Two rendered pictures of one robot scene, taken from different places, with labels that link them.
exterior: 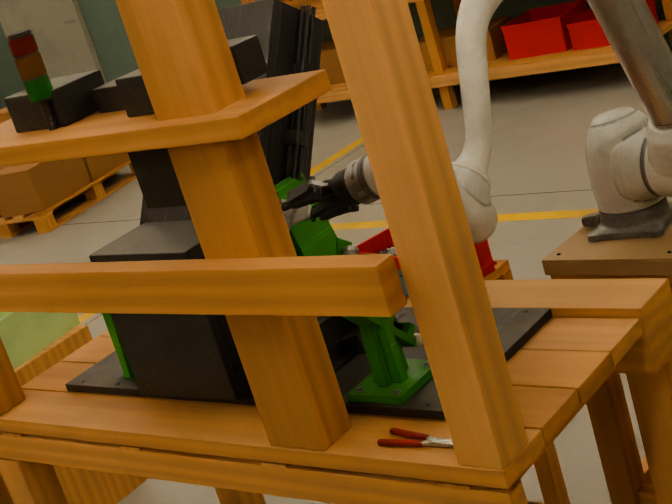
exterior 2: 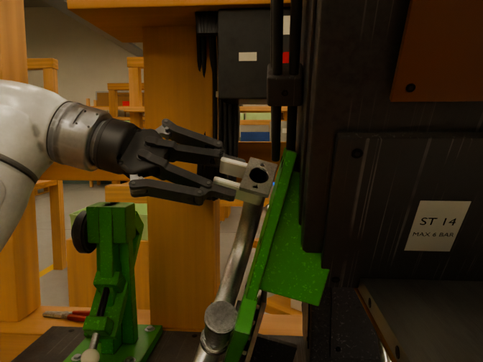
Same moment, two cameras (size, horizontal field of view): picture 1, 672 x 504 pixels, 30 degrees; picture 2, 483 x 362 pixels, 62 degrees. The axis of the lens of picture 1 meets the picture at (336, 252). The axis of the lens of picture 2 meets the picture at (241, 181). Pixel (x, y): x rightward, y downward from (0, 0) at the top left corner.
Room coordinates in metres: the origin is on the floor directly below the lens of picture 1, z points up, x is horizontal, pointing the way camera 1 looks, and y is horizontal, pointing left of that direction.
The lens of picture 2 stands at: (2.93, -0.28, 1.29)
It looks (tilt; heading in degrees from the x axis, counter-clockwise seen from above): 6 degrees down; 142
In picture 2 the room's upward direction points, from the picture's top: straight up
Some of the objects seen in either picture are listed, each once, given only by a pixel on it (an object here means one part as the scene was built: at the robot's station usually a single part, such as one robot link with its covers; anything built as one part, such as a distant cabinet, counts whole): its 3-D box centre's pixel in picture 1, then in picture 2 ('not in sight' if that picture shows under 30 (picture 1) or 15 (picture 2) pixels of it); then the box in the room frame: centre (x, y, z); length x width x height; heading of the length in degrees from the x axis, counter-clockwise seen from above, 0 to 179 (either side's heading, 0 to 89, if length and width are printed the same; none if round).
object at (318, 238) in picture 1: (295, 224); (292, 233); (2.58, 0.06, 1.17); 0.13 x 0.12 x 0.20; 48
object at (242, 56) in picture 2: (185, 158); (268, 59); (2.36, 0.22, 1.42); 0.17 x 0.12 x 0.15; 48
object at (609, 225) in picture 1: (626, 213); not in sight; (2.73, -0.67, 0.91); 0.22 x 0.18 x 0.06; 51
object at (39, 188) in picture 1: (43, 157); not in sight; (8.96, 1.80, 0.37); 1.20 x 0.80 x 0.74; 146
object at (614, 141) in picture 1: (625, 156); not in sight; (2.71, -0.69, 1.05); 0.18 x 0.16 x 0.22; 38
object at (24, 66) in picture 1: (31, 66); not in sight; (2.45, 0.45, 1.67); 0.05 x 0.05 x 0.05
